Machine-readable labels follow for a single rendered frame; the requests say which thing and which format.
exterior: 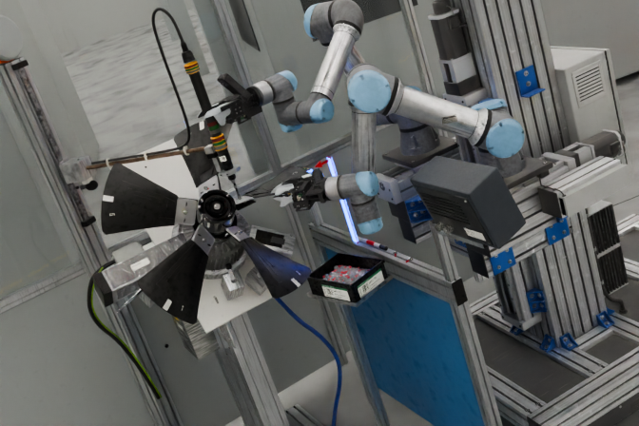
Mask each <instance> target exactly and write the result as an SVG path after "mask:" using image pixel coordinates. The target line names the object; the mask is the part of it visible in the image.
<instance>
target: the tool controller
mask: <svg viewBox="0 0 639 426"><path fill-rule="evenodd" d="M410 181H411V183H412V185H413V186H414V188H415V190H416V192H417V194H418V195H419V197H420V199H421V200H422V201H423V203H424V205H425V206H426V208H427V210H428V211H429V213H430V215H431V216H432V218H433V220H434V221H435V223H436V225H435V229H436V231H438V232H440V231H441V230H442V231H444V232H445V234H447V235H450V234H454V235H457V236H459V237H462V238H465V239H468V240H471V241H474V242H479V243H482V244H485V245H488V246H490V247H493V248H497V249H500V248H501V247H502V246H503V245H504V244H505V243H506V242H507V241H508V240H510V239H511V238H512V237H513V236H514V235H515V234H516V233H517V232H518V231H519V230H520V229H521V228H522V227H523V226H524V225H525V224H526V221H525V219H524V217H523V216H522V214H521V212H520V210H519V208H518V206H517V204H516V202H515V201H514V199H513V196H512V194H511V192H510V190H509V188H508V187H507V186H506V184H505V182H504V179H503V177H502V176H501V174H500V173H499V171H498V169H497V168H496V167H492V166H487V165H479V164H474V163H469V162H464V161H459V160H455V159H450V158H445V157H440V156H435V157H434V158H433V159H432V160H431V161H430V162H429V163H427V164H426V165H425V166H423V167H422V168H421V169H420V170H419V171H418V172H417V173H416V174H415V175H414V176H413V177H412V178H411V179H410Z"/></svg>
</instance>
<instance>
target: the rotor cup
mask: <svg viewBox="0 0 639 426"><path fill-rule="evenodd" d="M215 203H218V204H219V205H220V206H221V207H220V209H215V208H214V204H215ZM235 213H236V203H235V201H234V199H233V197H232V196H231V195H230V194H229V193H227V192H225V191H223V190H220V189H213V190H209V191H207V192H205V193H204V194H203V195H202V196H201V198H200V199H199V201H198V208H197V211H196V219H195V225H192V228H193V230H194V231H195V229H196V228H197V226H198V224H201V225H202V226H203V227H204V228H205V229H206V230H207V231H208V232H209V233H210V234H211V235H212V236H213V237H214V239H215V241H214V243H221V242H225V241H227V240H229V239H230V238H231V236H230V235H229V234H228V233H227V232H226V231H224V230H225V229H226V228H228V227H231V226H237V216H236V214H235ZM231 219H232V222H231V223H230V220H231ZM207 223H210V225H209V227H207Z"/></svg>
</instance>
